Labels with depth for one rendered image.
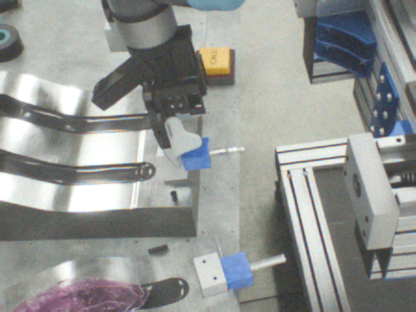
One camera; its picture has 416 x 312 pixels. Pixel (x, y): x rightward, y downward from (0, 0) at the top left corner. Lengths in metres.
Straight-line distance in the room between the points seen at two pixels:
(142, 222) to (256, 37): 1.63
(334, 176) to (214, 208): 0.82
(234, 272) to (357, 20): 0.54
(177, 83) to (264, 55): 1.64
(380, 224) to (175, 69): 0.34
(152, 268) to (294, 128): 1.34
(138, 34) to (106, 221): 0.34
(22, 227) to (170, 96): 0.36
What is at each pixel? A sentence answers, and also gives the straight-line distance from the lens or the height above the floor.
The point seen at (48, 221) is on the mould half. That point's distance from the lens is 1.05.
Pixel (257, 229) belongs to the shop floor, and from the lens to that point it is 1.99.
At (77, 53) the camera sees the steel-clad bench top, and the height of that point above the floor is 0.80.
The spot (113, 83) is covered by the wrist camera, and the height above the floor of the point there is 1.08.
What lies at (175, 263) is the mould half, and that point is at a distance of 0.96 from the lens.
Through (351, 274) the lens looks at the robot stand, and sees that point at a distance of 1.69.
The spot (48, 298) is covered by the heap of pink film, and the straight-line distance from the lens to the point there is 0.90.
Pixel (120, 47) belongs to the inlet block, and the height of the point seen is 0.91.
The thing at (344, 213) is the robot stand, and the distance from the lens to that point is 1.78.
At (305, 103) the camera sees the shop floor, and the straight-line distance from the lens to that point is 2.31.
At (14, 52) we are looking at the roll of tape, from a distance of 1.41.
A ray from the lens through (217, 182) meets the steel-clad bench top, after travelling 1.10.
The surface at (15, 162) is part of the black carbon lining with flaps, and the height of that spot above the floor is 0.91.
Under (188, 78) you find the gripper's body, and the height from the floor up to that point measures 1.09.
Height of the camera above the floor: 1.69
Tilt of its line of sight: 52 degrees down
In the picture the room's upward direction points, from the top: 8 degrees counter-clockwise
